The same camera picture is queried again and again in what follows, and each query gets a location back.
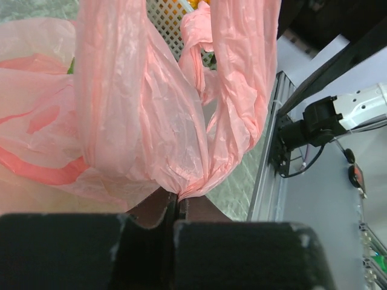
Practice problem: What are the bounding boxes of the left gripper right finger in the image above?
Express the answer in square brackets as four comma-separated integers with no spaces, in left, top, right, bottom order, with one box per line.
[178,196,232,222]

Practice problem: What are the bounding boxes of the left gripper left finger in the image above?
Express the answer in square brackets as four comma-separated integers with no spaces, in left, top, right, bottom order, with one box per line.
[127,189,177,228]

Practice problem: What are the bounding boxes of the pink plastic bag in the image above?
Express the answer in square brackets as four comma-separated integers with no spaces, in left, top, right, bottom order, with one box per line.
[1,1,281,213]

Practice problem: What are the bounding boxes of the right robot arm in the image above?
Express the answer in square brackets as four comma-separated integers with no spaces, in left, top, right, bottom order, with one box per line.
[279,83,386,151]

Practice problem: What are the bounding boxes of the white plastic fruit basket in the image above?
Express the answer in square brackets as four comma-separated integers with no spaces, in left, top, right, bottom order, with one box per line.
[146,0,211,60]

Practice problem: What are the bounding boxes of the aluminium rail frame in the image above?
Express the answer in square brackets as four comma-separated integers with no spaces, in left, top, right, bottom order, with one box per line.
[247,71,295,222]

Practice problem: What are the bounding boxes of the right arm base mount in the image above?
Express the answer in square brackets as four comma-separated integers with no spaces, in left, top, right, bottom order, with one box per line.
[268,115,293,176]

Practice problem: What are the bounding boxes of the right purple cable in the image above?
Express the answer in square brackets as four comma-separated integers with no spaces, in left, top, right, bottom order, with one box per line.
[301,144,311,167]

